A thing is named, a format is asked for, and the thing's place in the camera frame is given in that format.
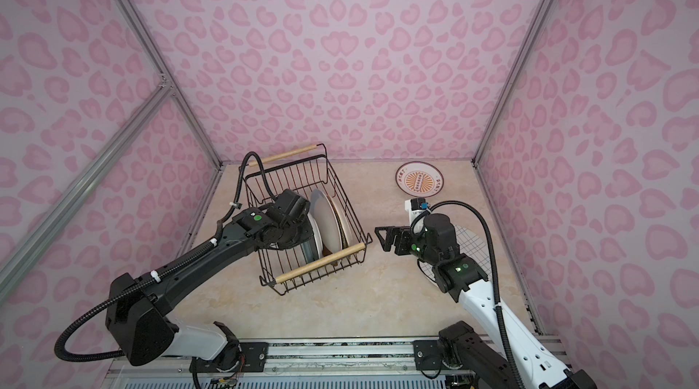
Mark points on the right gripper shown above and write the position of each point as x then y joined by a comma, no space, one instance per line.
404,233

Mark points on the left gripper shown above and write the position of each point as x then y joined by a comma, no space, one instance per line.
308,233

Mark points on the grey-blue plate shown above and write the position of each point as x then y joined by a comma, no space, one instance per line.
312,248

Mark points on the pastel abstract pattern plate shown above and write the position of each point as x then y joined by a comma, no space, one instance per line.
328,223

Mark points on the white plate orange sunburst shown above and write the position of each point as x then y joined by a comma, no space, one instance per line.
419,179

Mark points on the white grid pattern plate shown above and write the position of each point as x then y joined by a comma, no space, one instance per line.
475,247

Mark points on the white star cartoon plate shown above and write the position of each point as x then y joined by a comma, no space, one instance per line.
347,236

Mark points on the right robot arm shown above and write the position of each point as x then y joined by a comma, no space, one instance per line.
515,358

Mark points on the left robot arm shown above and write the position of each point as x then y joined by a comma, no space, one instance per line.
139,321

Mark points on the black wire dish rack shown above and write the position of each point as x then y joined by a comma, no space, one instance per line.
286,181

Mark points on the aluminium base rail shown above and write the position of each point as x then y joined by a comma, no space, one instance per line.
378,362

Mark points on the aluminium frame strut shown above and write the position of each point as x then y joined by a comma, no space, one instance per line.
35,244

